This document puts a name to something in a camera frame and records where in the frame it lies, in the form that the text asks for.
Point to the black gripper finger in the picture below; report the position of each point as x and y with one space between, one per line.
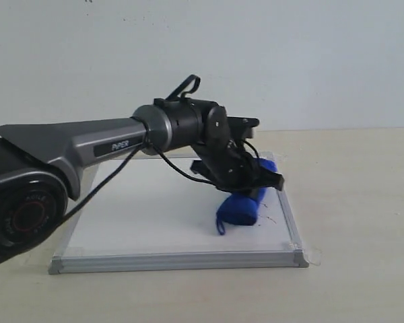
269 179

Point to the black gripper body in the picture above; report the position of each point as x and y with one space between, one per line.
224 161

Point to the blue cloth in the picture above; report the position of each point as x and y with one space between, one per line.
240 208

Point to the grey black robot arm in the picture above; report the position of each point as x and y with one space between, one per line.
42 165

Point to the white board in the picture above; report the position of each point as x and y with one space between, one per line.
150 218

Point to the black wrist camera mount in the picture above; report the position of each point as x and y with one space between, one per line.
242 128

